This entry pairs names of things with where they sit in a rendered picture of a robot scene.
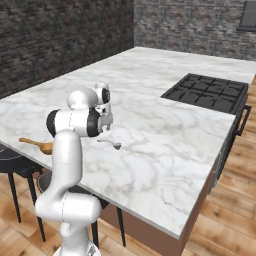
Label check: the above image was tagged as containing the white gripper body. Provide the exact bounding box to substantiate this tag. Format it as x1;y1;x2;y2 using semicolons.
97;104;115;132

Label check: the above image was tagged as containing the grey window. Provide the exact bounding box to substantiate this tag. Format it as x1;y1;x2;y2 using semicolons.
236;0;256;33

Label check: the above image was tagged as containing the wooden spoon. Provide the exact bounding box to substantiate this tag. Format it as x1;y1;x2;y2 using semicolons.
18;136;55;156

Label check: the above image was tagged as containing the brown island cabinet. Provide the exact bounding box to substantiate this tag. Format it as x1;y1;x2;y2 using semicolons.
98;168;215;256

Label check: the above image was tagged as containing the black oven handle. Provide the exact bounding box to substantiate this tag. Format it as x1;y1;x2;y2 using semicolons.
235;104;253;137

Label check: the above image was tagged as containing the black hob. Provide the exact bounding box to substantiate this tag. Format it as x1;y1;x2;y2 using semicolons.
160;72;250;116

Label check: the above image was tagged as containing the black oven front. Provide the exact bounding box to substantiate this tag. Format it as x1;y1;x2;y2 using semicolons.
207;87;250;196

